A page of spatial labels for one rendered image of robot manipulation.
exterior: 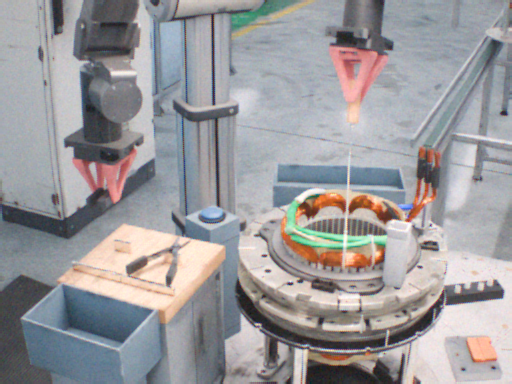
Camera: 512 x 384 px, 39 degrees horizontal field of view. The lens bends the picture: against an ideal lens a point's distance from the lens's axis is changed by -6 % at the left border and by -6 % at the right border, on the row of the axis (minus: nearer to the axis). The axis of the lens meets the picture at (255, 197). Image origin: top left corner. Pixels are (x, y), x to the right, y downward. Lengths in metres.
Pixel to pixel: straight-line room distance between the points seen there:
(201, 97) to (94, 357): 0.64
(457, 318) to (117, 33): 0.92
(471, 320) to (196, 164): 0.65
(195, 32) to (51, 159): 1.99
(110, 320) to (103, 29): 0.42
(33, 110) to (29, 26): 0.38
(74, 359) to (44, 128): 2.33
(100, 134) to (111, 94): 0.11
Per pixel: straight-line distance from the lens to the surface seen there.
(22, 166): 3.50
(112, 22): 1.00
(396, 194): 1.41
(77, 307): 1.14
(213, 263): 1.17
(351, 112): 1.05
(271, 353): 1.33
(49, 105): 3.25
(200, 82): 1.46
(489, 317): 1.59
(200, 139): 1.48
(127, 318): 1.10
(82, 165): 1.07
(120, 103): 0.96
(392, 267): 1.04
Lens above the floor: 1.66
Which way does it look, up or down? 26 degrees down
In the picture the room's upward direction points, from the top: straight up
